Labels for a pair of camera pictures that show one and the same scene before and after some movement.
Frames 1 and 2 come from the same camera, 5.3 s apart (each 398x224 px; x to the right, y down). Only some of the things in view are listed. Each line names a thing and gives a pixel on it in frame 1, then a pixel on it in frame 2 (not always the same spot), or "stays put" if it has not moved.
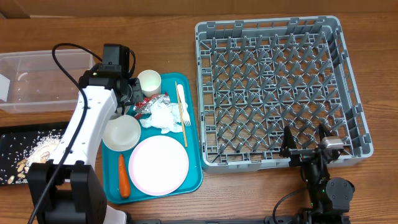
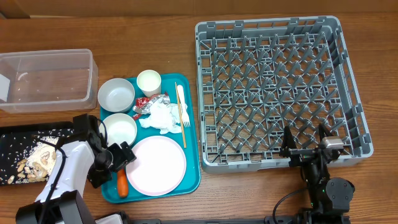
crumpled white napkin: [166, 116] stays put
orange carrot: [124, 183] stays put
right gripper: [300, 155] stays put
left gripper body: [134, 92] -> [111, 158]
